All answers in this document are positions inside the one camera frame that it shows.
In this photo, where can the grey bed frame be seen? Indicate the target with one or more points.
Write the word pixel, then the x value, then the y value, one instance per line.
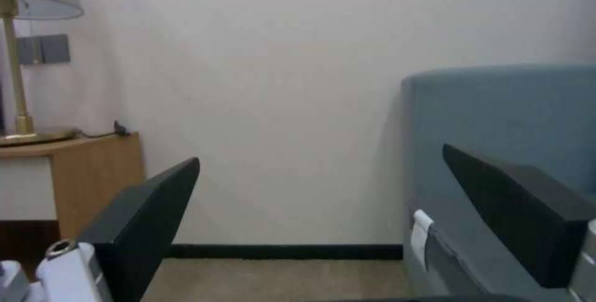
pixel 470 267

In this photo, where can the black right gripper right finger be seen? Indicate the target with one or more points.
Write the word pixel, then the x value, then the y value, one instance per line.
pixel 517 211

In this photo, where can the white bed sheet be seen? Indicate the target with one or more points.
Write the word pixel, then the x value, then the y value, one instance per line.
pixel 421 232

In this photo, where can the wooden bedside table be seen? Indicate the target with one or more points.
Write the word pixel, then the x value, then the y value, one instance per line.
pixel 88 176

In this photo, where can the grey wall switch panel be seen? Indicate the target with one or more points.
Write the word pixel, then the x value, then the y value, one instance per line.
pixel 44 49

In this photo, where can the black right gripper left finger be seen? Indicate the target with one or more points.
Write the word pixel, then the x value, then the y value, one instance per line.
pixel 135 218

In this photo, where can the blue upholstered bed headboard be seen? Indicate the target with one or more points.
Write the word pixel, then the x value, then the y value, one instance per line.
pixel 503 120

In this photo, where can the brass table lamp white shade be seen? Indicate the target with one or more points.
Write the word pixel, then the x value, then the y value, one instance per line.
pixel 21 50

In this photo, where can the black skirting board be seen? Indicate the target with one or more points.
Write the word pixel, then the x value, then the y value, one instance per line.
pixel 284 251

